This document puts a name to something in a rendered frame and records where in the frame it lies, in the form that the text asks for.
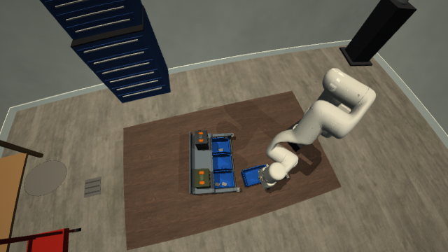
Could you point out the blue bin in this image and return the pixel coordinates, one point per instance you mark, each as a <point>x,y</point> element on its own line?
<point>222,161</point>
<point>251,175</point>
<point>218,143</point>
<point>223,176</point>

